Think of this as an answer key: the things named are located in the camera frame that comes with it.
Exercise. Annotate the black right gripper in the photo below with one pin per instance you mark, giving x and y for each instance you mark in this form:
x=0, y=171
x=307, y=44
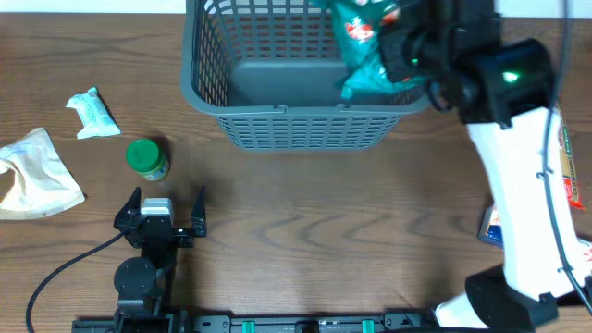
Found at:
x=389, y=47

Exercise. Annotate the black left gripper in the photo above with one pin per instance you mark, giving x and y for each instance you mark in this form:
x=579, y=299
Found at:
x=184, y=237

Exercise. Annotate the green coffee sachet bag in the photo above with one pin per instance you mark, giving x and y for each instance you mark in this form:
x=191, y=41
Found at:
x=356, y=25

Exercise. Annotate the blue Kleenex tissue pack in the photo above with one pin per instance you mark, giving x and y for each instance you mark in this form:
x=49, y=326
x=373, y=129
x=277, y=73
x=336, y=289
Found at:
x=490, y=233

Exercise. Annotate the red spaghetti pasta packet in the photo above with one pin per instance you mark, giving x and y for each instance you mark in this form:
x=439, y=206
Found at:
x=569, y=175

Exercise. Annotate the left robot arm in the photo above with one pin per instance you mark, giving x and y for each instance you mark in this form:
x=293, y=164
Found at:
x=144, y=283

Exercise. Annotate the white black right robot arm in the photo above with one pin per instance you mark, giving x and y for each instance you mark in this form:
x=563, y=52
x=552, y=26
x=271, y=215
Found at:
x=506, y=95

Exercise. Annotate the green lid glass jar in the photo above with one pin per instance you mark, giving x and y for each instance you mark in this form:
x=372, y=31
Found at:
x=147, y=159

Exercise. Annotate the small white mint packet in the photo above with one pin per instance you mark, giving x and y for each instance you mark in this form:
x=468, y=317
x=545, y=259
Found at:
x=93, y=114

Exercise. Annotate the grey plastic slotted basket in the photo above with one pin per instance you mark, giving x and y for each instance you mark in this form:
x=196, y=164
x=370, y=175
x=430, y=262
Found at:
x=269, y=72

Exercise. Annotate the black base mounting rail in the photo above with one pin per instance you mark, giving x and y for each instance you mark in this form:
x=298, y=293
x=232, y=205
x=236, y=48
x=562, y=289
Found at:
x=259, y=324

